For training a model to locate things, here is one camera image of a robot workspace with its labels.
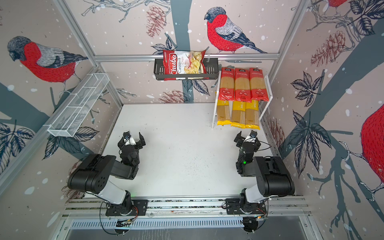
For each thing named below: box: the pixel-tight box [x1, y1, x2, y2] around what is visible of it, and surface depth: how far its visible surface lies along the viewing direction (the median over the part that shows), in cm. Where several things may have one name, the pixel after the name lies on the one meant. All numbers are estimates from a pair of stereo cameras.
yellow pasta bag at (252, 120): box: [245, 100, 261, 130], surface depth 91 cm
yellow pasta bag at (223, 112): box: [216, 99, 233, 126], surface depth 92 cm
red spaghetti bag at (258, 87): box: [249, 67, 269, 102], surface depth 82 cm
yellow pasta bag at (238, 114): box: [230, 101, 246, 129], surface depth 92 cm
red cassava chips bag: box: [163, 50, 210, 81], surface depth 89 cm
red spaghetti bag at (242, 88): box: [234, 68, 252, 103], surface depth 83 cm
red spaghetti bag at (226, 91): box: [218, 66, 235, 101], surface depth 84 cm
